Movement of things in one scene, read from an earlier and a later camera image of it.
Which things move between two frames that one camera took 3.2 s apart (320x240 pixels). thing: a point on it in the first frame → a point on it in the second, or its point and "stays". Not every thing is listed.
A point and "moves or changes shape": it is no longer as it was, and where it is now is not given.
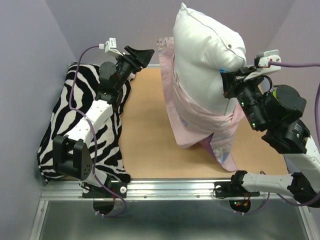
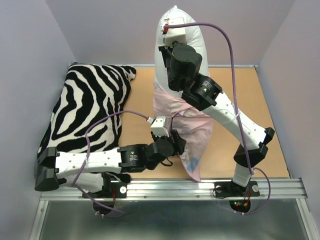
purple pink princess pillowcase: [190, 123] moves or changes shape
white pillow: [202, 50] → [195, 38]
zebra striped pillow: [78, 90] stays
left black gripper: [140, 58] → [179, 142]
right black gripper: [233, 80] → [167, 51]
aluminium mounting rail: [157, 189] stays
